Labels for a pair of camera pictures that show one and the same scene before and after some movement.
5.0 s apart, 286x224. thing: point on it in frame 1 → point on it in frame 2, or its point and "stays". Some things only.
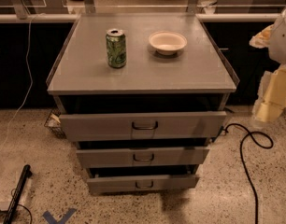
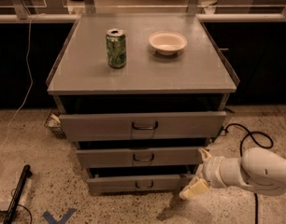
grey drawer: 108,158 stays
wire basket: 53,121 stays
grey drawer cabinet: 145,95 stays
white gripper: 281,41 → 210,169
